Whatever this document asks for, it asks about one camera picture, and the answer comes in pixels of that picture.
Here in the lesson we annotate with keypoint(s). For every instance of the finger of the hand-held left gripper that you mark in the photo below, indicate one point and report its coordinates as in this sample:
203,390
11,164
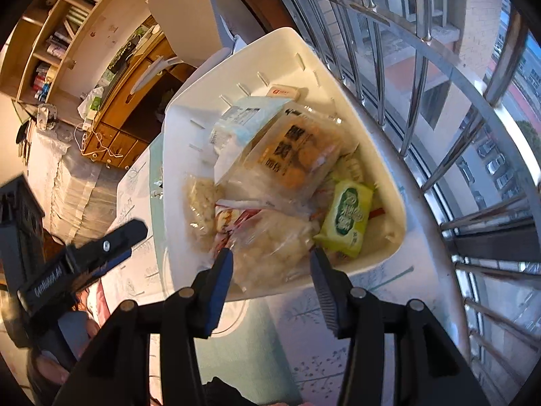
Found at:
110,243

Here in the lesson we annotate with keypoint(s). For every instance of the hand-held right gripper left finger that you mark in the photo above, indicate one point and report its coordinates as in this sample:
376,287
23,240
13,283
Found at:
219,296

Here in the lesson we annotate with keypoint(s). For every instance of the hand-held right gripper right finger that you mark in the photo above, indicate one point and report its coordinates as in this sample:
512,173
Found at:
332,292

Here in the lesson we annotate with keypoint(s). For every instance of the clear bag of puffed snacks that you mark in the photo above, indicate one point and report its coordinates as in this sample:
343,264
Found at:
270,245

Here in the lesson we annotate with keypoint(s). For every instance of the green packet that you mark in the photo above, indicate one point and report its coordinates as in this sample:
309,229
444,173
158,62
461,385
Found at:
346,218

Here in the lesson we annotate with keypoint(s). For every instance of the red and white snack packet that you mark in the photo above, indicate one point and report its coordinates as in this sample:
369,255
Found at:
232,220

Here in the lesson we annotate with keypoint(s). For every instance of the clear pale biscuit packet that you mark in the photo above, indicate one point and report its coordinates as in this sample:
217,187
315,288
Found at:
203,211

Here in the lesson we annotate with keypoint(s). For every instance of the clear nut candy packet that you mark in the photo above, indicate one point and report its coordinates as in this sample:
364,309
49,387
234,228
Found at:
351,169

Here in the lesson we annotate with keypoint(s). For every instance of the orange-brown biscuit packet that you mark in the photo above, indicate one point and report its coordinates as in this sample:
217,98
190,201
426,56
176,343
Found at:
291,152

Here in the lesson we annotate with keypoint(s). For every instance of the light blue packet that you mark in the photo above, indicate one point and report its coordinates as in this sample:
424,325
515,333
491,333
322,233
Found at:
245,120

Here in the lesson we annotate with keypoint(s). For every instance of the beige cracker packet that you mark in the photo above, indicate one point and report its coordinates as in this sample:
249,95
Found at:
285,91

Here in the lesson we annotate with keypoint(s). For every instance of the white plastic bin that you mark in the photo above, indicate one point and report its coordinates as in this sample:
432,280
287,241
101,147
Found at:
296,72

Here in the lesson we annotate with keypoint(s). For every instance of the pink blanket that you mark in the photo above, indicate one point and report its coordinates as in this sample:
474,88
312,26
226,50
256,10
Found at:
91,304

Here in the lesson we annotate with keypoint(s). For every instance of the white lace covered furniture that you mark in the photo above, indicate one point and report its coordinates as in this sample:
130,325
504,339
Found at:
72,190

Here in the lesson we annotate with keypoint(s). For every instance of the green tissue box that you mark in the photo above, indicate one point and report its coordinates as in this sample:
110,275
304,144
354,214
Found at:
91,105

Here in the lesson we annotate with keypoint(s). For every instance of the wooden desk with drawers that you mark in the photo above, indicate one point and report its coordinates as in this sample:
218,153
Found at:
135,105

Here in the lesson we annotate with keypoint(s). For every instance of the wooden bookshelf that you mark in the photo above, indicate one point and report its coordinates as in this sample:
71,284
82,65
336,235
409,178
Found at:
63,29

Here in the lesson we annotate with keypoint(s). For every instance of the metal window grille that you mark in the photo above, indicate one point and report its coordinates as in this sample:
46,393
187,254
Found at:
443,93

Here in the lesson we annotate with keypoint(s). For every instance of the grey office chair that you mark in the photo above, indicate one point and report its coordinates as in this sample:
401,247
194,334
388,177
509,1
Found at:
190,8

